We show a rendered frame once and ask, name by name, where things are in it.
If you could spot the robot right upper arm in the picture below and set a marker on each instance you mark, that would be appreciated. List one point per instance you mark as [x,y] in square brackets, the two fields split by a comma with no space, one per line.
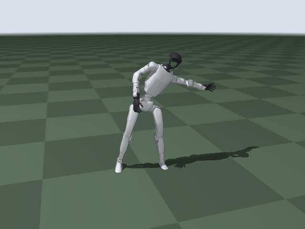
[151,66]

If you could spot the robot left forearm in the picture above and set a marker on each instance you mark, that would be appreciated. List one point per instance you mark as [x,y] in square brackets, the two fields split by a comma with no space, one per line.
[198,86]

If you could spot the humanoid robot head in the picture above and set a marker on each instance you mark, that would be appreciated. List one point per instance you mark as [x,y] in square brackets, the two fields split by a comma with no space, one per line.
[174,57]

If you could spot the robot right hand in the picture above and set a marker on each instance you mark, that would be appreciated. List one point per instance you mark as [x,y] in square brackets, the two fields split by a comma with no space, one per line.
[136,103]

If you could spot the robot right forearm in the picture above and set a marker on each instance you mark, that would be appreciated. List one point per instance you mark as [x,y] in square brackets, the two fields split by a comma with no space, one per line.
[135,82]

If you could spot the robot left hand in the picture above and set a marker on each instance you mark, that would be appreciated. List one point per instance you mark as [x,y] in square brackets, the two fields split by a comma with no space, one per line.
[208,86]

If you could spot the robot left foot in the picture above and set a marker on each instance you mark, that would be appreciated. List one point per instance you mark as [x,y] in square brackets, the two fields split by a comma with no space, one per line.
[163,165]

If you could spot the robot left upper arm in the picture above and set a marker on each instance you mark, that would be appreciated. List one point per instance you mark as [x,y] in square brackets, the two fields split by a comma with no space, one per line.
[178,80]

